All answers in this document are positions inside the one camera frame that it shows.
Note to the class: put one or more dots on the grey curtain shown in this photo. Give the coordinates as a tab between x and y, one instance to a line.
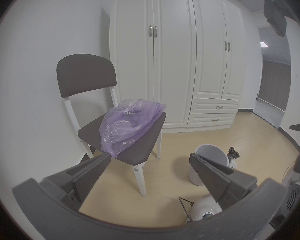
275	86

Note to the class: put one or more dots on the purple plastic bag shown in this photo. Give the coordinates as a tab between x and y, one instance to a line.
125	131

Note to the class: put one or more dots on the black plastic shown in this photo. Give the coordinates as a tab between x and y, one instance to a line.
232	154

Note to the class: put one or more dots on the white printed wrapper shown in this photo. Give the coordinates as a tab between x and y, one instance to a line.
232	164

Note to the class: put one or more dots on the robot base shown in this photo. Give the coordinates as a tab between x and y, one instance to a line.
202	207

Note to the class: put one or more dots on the white trash bin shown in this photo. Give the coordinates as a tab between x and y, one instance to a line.
215	154

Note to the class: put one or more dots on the white wardrobe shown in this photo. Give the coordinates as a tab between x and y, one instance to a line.
172	71

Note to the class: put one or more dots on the grey and white chair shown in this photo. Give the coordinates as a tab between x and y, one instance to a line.
86	74

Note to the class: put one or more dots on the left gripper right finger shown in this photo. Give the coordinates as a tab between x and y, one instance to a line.
215	181

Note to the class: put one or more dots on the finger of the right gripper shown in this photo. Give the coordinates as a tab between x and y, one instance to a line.
296	127

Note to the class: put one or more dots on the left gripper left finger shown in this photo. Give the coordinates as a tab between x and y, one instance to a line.
90	176

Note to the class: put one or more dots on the ceiling light panel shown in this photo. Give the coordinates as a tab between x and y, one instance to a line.
263	44

